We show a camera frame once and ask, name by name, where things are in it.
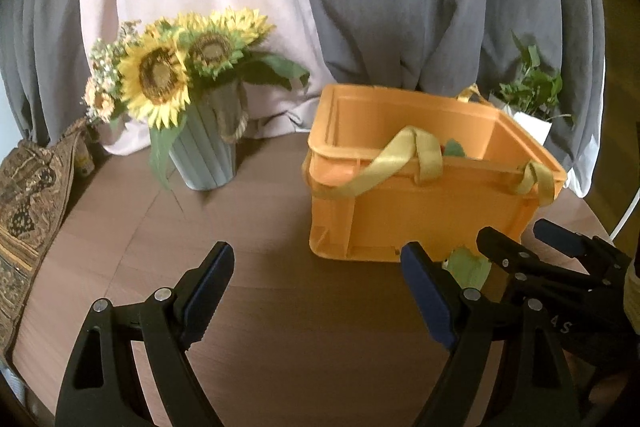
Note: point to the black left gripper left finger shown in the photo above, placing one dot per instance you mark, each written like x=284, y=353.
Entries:
x=101, y=384

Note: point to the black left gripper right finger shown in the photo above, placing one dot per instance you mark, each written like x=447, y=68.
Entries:
x=462, y=320

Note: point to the colourful patchwork cloth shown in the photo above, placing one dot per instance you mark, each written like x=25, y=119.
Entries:
x=453, y=148

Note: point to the green felt leaf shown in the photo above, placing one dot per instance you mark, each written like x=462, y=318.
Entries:
x=467, y=269

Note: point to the orange plastic storage box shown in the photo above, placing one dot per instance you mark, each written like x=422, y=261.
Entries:
x=378, y=180

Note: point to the white ribbed plant pot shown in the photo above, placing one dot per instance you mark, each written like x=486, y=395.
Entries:
x=538, y=128

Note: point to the patterned brown cushion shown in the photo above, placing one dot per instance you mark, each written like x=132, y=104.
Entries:
x=36, y=183

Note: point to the green potted plant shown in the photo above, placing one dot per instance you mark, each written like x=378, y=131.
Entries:
x=535, y=89

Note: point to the grey ribbed vase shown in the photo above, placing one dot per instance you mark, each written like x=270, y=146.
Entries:
x=204, y=153

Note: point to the sunflower bouquet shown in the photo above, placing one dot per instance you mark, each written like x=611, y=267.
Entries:
x=153, y=73

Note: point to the grey curtain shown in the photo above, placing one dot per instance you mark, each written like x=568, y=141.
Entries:
x=435, y=46

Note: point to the yellow fabric strap handle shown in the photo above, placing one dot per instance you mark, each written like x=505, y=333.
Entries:
x=472, y=94

